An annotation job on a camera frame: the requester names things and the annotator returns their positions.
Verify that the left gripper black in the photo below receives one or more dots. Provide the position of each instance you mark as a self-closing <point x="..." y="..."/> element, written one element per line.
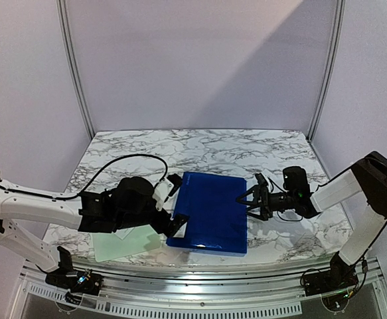
<point x="174" y="225"/>

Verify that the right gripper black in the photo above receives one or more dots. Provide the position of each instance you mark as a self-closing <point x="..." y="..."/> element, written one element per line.
<point x="263" y="203"/>

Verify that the blue file folder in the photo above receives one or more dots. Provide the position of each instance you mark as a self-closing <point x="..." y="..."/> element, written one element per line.
<point x="216" y="222"/>

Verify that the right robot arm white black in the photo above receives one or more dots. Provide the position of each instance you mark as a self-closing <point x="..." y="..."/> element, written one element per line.
<point x="366" y="177"/>

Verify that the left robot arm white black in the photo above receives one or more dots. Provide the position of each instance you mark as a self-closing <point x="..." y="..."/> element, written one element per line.
<point x="86" y="212"/>

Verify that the printed white paper sheet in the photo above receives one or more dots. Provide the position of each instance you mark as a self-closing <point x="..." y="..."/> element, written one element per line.
<point x="123" y="233"/>

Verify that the green translucent clipboard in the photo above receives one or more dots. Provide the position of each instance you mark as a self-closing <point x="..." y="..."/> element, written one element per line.
<point x="108" y="247"/>

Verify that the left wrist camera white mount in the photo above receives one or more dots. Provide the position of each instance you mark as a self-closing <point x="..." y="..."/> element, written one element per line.
<point x="162" y="192"/>

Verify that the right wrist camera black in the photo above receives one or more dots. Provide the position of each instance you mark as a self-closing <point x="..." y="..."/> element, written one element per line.
<point x="262" y="182"/>

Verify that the aluminium front rail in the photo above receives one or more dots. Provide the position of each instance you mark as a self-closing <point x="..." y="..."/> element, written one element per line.
<point x="258" y="291"/>

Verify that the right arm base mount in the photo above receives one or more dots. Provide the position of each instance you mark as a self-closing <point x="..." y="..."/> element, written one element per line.
<point x="336" y="286"/>

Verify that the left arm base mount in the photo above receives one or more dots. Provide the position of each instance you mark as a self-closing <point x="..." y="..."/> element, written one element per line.
<point x="77" y="283"/>

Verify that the right aluminium corner post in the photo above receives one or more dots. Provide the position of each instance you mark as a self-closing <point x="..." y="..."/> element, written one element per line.
<point x="334" y="40"/>

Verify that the aluminium corner post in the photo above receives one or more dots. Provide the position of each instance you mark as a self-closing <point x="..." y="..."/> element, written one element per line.
<point x="63" y="15"/>
<point x="334" y="40"/>

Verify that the left aluminium corner post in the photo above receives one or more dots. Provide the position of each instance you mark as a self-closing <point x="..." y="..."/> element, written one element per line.
<point x="63" y="15"/>

